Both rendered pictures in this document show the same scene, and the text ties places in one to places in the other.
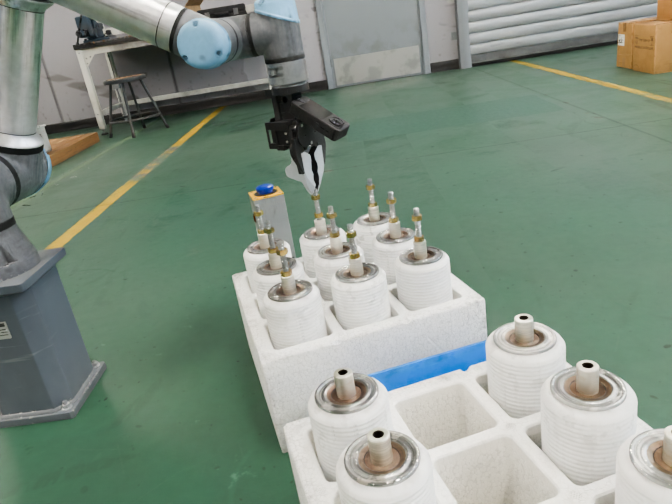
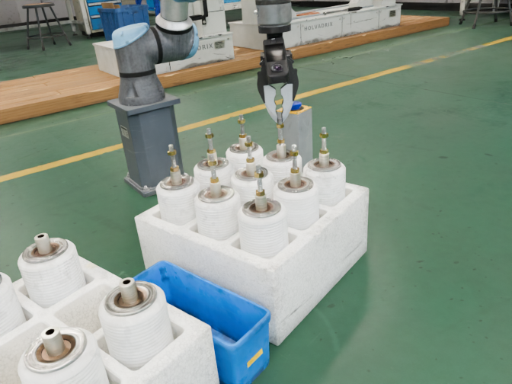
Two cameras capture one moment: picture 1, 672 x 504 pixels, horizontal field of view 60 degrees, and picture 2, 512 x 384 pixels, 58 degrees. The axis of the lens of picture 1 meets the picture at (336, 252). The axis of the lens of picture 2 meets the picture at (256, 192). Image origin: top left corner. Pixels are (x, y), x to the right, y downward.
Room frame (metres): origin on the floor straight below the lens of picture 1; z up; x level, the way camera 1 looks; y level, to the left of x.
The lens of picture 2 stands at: (0.46, -0.76, 0.67)
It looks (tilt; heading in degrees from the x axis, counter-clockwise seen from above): 26 degrees down; 53
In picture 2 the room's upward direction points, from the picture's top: 5 degrees counter-clockwise
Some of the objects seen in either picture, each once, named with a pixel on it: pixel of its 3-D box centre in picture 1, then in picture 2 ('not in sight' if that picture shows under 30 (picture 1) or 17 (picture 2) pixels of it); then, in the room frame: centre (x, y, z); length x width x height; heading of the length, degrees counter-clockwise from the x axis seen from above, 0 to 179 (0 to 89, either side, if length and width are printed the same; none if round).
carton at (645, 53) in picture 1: (662, 45); not in sight; (3.87, -2.31, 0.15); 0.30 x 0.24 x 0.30; 176
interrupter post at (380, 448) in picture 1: (380, 447); not in sight; (0.46, -0.01, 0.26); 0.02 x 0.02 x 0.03
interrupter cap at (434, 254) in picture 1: (420, 256); (261, 208); (0.93, -0.14, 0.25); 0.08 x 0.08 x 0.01
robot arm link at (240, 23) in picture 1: (224, 40); not in sight; (1.14, 0.14, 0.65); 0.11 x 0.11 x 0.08; 83
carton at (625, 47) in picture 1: (645, 42); not in sight; (4.19, -2.38, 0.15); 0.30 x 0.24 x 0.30; 85
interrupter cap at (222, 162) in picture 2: (276, 266); (212, 164); (0.99, 0.11, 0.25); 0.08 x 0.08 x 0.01
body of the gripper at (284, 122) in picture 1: (292, 117); (276, 52); (1.15, 0.04, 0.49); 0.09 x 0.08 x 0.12; 50
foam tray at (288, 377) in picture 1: (349, 325); (257, 235); (1.02, 0.00, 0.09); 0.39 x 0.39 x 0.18; 13
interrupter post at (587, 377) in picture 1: (587, 378); (53, 341); (0.51, -0.24, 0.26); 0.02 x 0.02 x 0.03
